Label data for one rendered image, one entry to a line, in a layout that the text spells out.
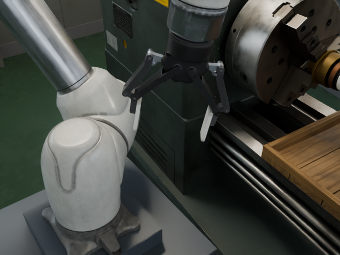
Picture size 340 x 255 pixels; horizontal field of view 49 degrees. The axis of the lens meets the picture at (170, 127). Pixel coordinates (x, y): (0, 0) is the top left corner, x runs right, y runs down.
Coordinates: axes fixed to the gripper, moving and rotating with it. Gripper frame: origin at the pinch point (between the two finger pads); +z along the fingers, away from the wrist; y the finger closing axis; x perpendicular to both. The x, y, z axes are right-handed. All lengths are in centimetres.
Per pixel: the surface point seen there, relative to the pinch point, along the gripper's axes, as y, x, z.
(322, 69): 35.8, 22.4, -7.5
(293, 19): 26.5, 28.2, -16.0
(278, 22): 22.8, 27.5, -14.9
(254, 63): 20.2, 25.3, -4.4
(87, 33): -65, 289, 123
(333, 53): 38.0, 25.2, -10.6
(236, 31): 15.4, 33.7, -8.3
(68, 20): -82, 281, 110
